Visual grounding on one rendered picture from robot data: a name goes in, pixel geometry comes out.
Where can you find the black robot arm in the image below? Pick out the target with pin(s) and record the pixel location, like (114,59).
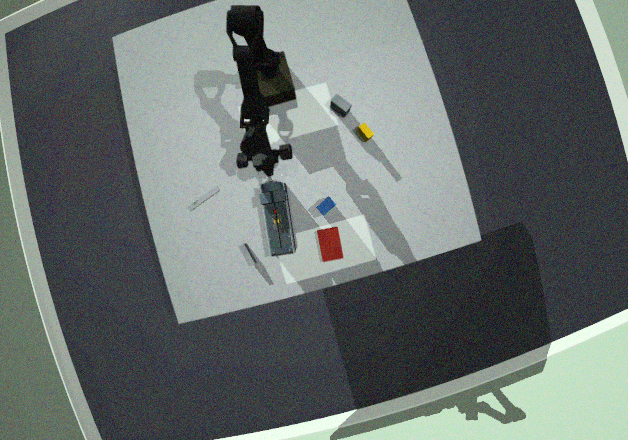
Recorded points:
(248,22)

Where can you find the red block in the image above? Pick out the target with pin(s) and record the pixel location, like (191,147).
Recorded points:
(330,244)

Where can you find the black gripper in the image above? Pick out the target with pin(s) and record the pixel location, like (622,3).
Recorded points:
(285,152)

